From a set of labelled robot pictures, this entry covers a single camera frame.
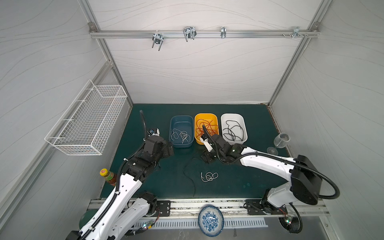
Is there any black cable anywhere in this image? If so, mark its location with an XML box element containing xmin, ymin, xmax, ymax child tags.
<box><xmin>222</xmin><ymin>119</ymin><xmax>245</xmax><ymax>142</ymax></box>
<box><xmin>182</xmin><ymin>157</ymin><xmax>208</xmax><ymax>198</ymax></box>

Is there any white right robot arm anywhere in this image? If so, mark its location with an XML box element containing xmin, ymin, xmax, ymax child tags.
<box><xmin>201</xmin><ymin>127</ymin><xmax>341</xmax><ymax>215</ymax></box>

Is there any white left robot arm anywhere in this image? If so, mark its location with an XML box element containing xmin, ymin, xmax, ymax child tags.
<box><xmin>67</xmin><ymin>129</ymin><xmax>174</xmax><ymax>240</ymax></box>

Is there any blue plastic bin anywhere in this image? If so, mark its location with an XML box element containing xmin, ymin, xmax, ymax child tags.
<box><xmin>169</xmin><ymin>115</ymin><xmax>195</xmax><ymax>148</ymax></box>

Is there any yellow plastic bin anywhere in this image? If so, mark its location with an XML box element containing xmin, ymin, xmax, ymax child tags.
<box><xmin>194</xmin><ymin>112</ymin><xmax>220</xmax><ymax>146</ymax></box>

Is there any white plastic bin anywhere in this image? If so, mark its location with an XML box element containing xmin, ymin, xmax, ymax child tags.
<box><xmin>221</xmin><ymin>113</ymin><xmax>248</xmax><ymax>145</ymax></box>

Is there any clear plastic lid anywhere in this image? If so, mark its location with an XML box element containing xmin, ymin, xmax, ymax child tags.
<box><xmin>267</xmin><ymin>147</ymin><xmax>279</xmax><ymax>156</ymax></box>

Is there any blue white patterned plate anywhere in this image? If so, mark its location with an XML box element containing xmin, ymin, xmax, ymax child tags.
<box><xmin>198</xmin><ymin>205</ymin><xmax>224</xmax><ymax>237</ymax></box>

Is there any clear measuring cup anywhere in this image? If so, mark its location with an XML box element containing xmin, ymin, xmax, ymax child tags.
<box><xmin>274</xmin><ymin>133</ymin><xmax>291</xmax><ymax>149</ymax></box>

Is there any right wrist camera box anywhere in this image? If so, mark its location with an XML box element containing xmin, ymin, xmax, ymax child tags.
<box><xmin>200</xmin><ymin>136</ymin><xmax>213</xmax><ymax>153</ymax></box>

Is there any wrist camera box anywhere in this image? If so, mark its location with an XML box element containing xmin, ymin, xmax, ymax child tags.
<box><xmin>148</xmin><ymin>128</ymin><xmax>160</xmax><ymax>136</ymax></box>
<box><xmin>200</xmin><ymin>136</ymin><xmax>213</xmax><ymax>153</ymax></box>

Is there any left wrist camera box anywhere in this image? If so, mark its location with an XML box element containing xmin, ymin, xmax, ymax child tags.
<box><xmin>148</xmin><ymin>128</ymin><xmax>160</xmax><ymax>136</ymax></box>

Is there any white wire basket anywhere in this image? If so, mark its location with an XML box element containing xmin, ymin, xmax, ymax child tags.
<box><xmin>45</xmin><ymin>80</ymin><xmax>127</xmax><ymax>156</ymax></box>

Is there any metal crossbar rail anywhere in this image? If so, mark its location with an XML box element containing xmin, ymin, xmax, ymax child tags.
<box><xmin>90</xmin><ymin>29</ymin><xmax>321</xmax><ymax>39</ymax></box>

